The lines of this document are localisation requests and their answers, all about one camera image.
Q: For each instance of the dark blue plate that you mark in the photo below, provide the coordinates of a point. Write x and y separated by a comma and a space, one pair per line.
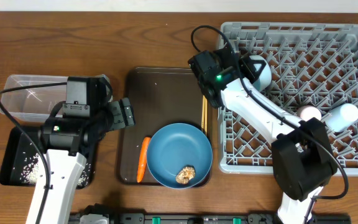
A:
174, 147

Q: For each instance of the dark brown serving tray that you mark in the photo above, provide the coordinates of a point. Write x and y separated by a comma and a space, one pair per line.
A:
159, 97

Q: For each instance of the grey dishwasher rack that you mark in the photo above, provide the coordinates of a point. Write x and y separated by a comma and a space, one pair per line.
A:
311, 64

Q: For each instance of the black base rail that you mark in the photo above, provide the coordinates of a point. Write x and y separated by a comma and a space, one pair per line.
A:
98, 213

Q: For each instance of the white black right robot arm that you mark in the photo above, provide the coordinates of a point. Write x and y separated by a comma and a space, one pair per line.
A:
303, 161

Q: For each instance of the white rice pile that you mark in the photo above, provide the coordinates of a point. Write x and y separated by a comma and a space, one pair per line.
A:
28, 175

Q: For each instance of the orange carrot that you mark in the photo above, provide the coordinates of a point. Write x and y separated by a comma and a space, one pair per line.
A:
142, 159

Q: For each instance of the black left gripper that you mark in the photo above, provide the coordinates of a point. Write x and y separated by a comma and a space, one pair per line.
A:
125, 114

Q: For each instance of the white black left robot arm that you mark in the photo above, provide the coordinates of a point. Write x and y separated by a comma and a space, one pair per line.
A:
69, 137

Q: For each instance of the black plastic tray bin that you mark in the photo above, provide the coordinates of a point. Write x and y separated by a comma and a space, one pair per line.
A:
17, 149

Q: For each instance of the brown mushroom piece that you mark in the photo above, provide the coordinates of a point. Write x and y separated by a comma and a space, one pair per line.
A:
185, 175

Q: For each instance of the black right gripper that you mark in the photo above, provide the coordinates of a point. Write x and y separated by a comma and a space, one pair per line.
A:
244, 64

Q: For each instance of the light blue small bowl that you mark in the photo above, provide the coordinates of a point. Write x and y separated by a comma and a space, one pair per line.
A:
265, 78

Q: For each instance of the wooden chopstick right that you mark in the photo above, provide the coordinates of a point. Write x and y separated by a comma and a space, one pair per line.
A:
205, 102

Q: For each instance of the clear plastic bin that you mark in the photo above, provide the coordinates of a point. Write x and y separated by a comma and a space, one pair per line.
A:
32, 98

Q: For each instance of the wooden chopstick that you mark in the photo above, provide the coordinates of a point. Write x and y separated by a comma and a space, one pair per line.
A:
203, 115
205, 102

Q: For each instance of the light blue plastic cup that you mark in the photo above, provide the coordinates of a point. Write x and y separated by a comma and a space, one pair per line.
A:
342, 117

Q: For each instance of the wooden chopstick left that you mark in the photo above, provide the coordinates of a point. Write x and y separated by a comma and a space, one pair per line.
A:
203, 115

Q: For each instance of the pink plastic cup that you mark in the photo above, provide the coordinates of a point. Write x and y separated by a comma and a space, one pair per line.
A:
307, 112

